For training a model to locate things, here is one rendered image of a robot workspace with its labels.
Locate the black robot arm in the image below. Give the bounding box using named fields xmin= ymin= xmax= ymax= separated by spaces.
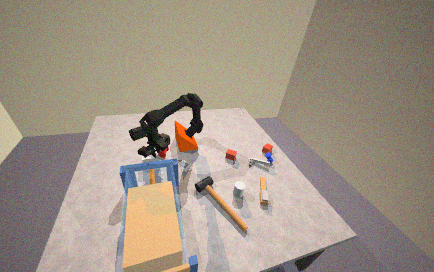
xmin=129 ymin=93 xmax=204 ymax=151

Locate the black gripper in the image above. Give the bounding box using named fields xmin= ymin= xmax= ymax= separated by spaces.
xmin=138 ymin=133 xmax=170 ymax=158

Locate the grey cylinder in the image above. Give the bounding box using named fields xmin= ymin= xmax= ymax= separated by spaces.
xmin=233 ymin=181 xmax=245 ymax=198

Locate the mallet with dark grey head and orange handle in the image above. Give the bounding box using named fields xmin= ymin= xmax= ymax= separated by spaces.
xmin=195 ymin=176 xmax=248 ymax=231

